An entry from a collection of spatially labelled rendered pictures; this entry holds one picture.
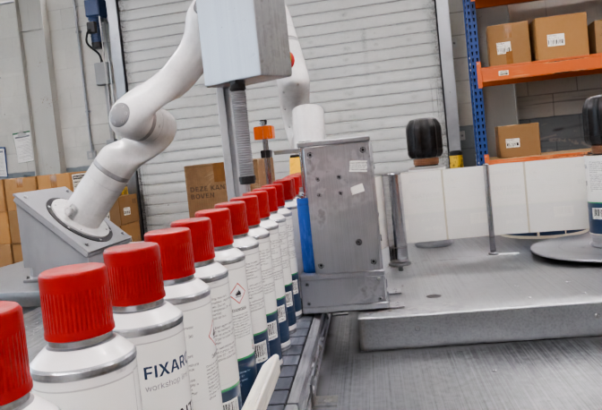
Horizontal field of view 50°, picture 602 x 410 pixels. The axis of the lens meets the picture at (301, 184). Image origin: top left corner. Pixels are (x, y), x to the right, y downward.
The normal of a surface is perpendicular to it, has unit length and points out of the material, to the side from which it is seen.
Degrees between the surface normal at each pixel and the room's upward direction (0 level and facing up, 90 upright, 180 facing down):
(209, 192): 90
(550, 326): 90
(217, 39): 90
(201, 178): 90
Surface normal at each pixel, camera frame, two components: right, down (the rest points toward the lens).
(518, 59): -0.25, 0.10
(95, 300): 0.81, -0.06
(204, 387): 0.65, -0.03
